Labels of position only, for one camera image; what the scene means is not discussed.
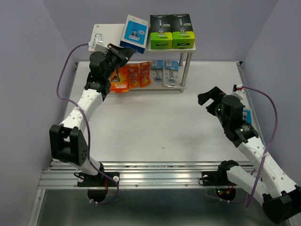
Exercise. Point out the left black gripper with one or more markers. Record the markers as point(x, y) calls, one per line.
point(125, 53)

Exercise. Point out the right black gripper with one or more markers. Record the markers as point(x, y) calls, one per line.
point(215, 93)

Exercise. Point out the orange razor bag top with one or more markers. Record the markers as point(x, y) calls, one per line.
point(144, 68)

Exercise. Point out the orange razor bag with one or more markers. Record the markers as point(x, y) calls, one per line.
point(144, 68)
point(134, 75)

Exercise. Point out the orange razor bag bottom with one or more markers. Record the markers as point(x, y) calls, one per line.
point(134, 75)

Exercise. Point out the blue blister razor pack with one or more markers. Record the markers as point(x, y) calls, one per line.
point(157, 71)
point(170, 74)

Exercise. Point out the black green razor box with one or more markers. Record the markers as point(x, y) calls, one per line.
point(160, 32)
point(182, 31)

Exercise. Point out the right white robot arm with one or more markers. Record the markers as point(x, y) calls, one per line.
point(277, 193)

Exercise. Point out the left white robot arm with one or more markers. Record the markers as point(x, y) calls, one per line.
point(67, 141)

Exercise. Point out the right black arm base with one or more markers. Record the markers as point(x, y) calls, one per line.
point(219, 177)

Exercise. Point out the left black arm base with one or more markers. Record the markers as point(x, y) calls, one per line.
point(85, 180)

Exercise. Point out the white two-tier shelf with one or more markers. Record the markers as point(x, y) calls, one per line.
point(112, 33)

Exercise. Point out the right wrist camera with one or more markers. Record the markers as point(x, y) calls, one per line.
point(238, 91)

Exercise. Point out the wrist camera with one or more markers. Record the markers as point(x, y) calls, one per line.
point(238, 91)
point(98, 43)

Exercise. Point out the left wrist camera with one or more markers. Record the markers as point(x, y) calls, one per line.
point(98, 43)

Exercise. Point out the aluminium rail frame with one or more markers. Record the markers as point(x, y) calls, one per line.
point(165, 139)

